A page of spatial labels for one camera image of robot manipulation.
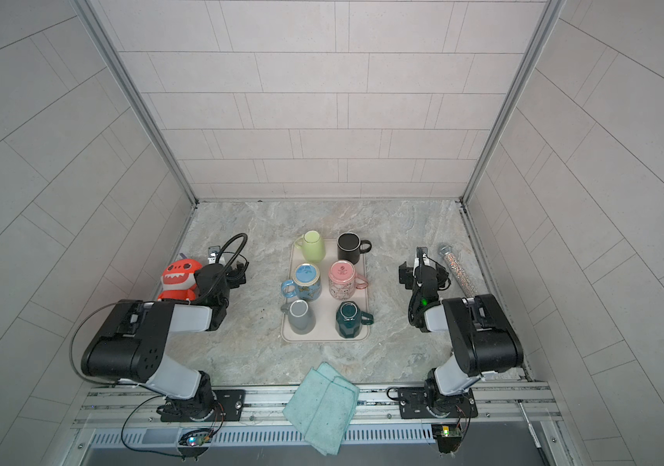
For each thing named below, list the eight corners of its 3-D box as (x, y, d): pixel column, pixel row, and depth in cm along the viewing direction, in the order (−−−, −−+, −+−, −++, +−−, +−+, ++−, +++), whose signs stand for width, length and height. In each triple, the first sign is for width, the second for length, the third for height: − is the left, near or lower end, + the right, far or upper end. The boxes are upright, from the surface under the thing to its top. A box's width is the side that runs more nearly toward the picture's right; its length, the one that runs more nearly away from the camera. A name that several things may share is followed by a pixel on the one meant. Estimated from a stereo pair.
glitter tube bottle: (464, 300, 91) (468, 294, 88) (435, 252, 103) (438, 245, 100) (474, 297, 92) (479, 291, 89) (445, 249, 104) (448, 243, 101)
